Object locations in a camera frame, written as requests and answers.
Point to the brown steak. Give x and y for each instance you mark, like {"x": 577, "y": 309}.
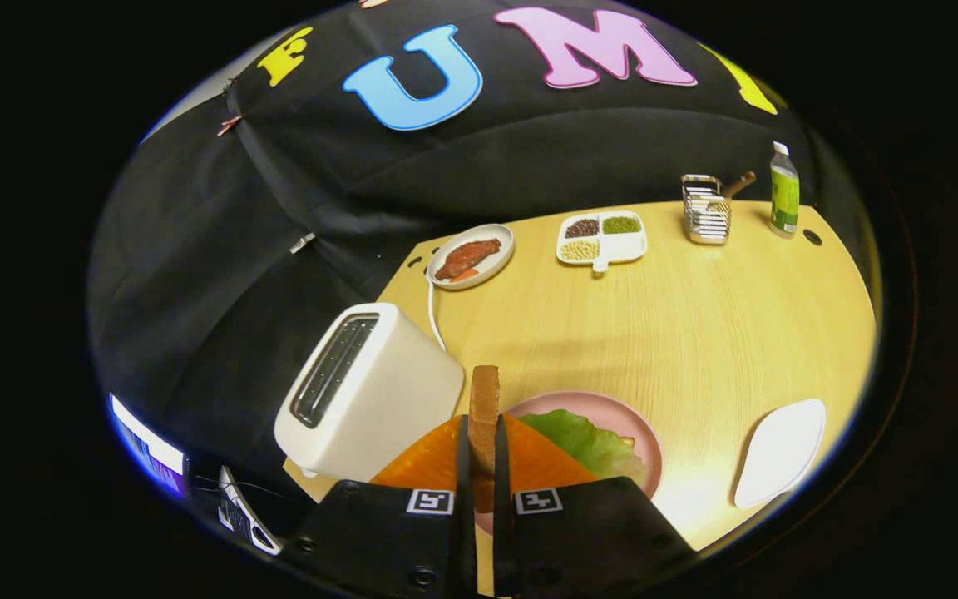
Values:
{"x": 466, "y": 256}

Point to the white toaster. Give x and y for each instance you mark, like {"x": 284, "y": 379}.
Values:
{"x": 396, "y": 391}

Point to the green lettuce leaf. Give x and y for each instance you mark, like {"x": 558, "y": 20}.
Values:
{"x": 587, "y": 441}

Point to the toasted bread slice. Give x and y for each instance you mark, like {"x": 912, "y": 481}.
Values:
{"x": 484, "y": 416}

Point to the lit screen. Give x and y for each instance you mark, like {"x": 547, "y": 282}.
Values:
{"x": 150, "y": 449}

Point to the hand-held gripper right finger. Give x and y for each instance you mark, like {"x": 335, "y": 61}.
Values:
{"x": 502, "y": 466}

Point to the white plate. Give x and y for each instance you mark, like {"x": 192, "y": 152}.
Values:
{"x": 778, "y": 453}

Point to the round grey plate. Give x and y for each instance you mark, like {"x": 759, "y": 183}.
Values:
{"x": 498, "y": 248}

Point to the white clip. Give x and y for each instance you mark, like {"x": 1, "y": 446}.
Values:
{"x": 303, "y": 242}

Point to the green label drink bottle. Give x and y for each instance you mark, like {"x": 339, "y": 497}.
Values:
{"x": 784, "y": 195}

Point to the red clip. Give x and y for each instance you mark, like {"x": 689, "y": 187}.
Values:
{"x": 229, "y": 125}

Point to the white divided bean dish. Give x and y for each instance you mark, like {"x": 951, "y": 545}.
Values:
{"x": 624, "y": 245}

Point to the pink plate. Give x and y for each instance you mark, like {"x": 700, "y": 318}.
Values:
{"x": 612, "y": 412}

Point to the white framed device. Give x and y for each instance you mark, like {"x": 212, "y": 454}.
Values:
{"x": 238, "y": 516}

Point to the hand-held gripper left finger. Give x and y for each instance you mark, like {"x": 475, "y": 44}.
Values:
{"x": 464, "y": 466}

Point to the black backdrop cloth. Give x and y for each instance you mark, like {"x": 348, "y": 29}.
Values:
{"x": 487, "y": 158}

